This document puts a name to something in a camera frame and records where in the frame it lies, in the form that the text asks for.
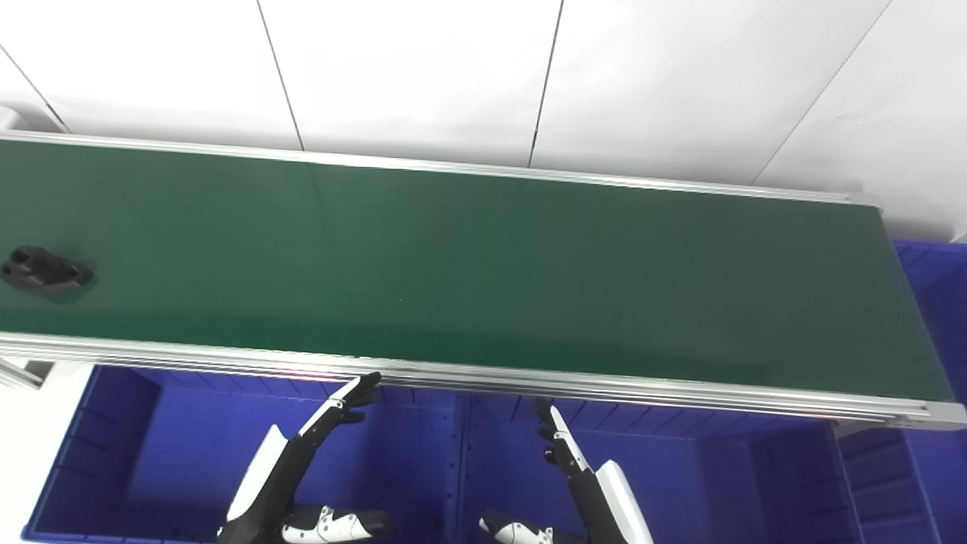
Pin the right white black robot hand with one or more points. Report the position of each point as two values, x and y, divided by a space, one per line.
608 506

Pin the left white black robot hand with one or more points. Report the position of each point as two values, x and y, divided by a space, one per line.
261 483

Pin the black flanged metal part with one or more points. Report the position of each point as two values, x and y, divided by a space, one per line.
47 270

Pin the blue plastic bin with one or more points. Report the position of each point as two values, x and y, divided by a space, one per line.
710 491
166 461
940 317

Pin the green conveyor belt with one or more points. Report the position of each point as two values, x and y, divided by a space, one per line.
453 376
468 264

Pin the aluminium conveyor leg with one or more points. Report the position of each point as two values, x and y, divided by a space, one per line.
26 372

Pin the grey conveyor end housing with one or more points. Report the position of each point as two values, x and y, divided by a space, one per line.
7 119

